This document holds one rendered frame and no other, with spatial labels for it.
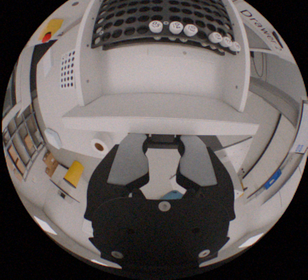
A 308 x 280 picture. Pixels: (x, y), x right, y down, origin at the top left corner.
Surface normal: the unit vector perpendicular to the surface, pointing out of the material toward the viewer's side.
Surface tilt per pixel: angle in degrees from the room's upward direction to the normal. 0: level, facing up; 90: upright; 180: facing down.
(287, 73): 90
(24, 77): 90
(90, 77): 90
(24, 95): 90
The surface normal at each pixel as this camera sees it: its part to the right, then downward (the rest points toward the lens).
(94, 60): 1.00, 0.04
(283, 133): -1.00, -0.08
